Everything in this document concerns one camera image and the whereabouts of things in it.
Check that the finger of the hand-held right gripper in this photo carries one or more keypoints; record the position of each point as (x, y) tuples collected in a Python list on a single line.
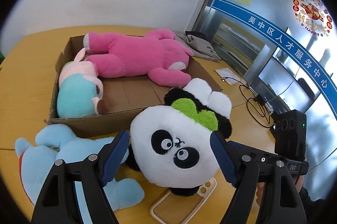
[(252, 150)]

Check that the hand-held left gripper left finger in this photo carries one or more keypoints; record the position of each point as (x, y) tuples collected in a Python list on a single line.
[(115, 155)]

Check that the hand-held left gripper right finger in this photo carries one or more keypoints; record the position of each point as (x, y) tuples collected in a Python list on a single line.
[(223, 161)]

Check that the panda plush toy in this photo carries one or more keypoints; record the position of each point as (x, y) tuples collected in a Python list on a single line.
[(163, 129)]

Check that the brown cardboard box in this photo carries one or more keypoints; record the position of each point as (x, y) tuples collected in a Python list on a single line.
[(131, 95)]

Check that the light blue plush toy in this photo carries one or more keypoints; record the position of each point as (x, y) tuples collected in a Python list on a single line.
[(44, 158)]

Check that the white phone case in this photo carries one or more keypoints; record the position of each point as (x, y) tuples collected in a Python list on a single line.
[(210, 183)]

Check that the black power adapter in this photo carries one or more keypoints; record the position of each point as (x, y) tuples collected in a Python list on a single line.
[(260, 99)]

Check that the black monitor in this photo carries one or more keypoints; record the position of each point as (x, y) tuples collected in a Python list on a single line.
[(276, 74)]

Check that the pink and teal plush toy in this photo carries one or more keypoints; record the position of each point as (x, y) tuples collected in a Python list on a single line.
[(76, 95)]

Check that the white paper packet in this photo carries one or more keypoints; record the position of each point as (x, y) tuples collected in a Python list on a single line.
[(226, 73)]

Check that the grey cloth bag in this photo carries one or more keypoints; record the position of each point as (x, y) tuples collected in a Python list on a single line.
[(200, 47)]

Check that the red festive window sticker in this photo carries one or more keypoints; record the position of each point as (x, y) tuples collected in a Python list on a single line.
[(312, 11)]

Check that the blue wall banner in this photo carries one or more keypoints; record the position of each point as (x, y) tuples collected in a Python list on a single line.
[(263, 24)]

